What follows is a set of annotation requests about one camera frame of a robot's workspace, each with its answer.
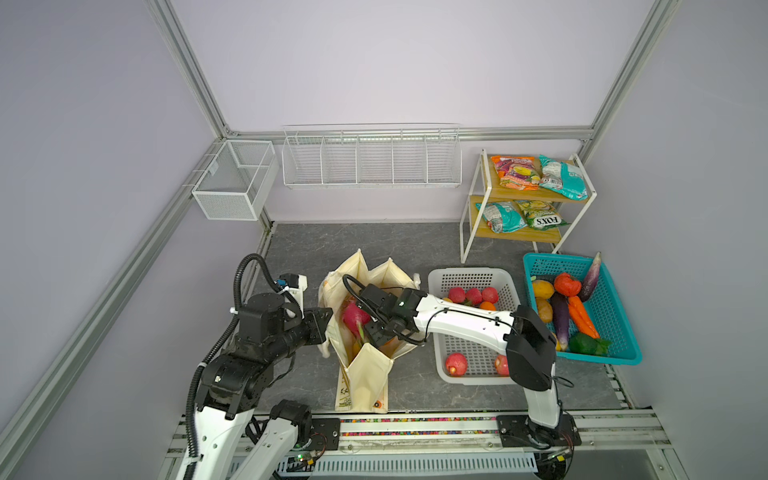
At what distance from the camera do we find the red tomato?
3.05 feet

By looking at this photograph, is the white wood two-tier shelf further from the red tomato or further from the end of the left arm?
the end of the left arm

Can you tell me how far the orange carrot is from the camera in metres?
0.91
